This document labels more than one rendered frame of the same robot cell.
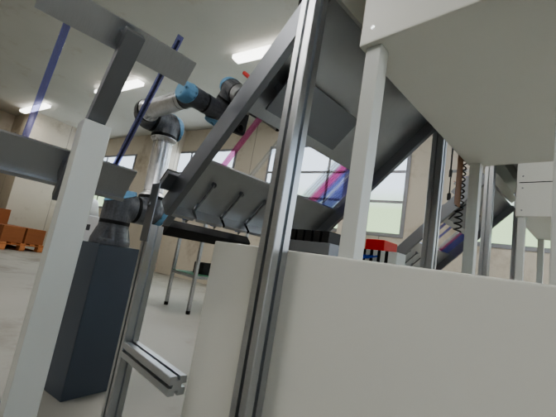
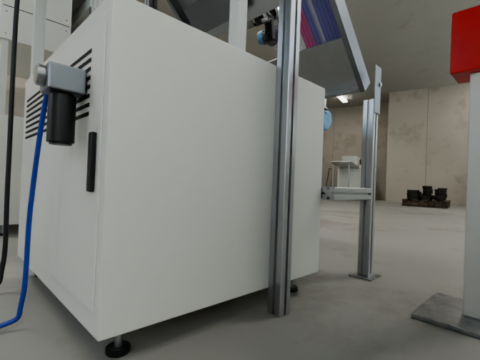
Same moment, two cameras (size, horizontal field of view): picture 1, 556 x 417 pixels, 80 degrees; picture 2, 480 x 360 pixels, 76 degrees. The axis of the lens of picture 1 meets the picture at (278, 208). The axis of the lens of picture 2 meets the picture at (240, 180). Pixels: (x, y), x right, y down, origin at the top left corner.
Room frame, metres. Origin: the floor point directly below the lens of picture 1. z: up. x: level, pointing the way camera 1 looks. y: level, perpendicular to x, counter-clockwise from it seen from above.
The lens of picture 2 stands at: (1.02, -1.31, 0.32)
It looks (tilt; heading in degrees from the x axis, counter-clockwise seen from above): 1 degrees up; 90
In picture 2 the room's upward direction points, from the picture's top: 2 degrees clockwise
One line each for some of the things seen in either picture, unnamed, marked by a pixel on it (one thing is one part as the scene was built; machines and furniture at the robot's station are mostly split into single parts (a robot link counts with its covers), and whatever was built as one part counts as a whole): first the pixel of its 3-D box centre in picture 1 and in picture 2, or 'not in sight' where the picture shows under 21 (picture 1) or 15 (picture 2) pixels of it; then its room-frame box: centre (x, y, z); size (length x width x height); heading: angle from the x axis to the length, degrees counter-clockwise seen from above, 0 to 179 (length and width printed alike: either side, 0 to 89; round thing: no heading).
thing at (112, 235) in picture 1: (112, 232); not in sight; (1.38, 0.65, 0.60); 0.15 x 0.15 x 0.10
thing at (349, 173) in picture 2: not in sight; (352, 178); (4.13, 7.21, 0.58); 2.48 x 0.61 x 1.16; 57
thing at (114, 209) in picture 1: (120, 205); not in sight; (1.38, 0.65, 0.72); 0.13 x 0.12 x 0.14; 139
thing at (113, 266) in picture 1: (92, 313); not in sight; (1.38, 0.65, 0.28); 0.18 x 0.18 x 0.55; 57
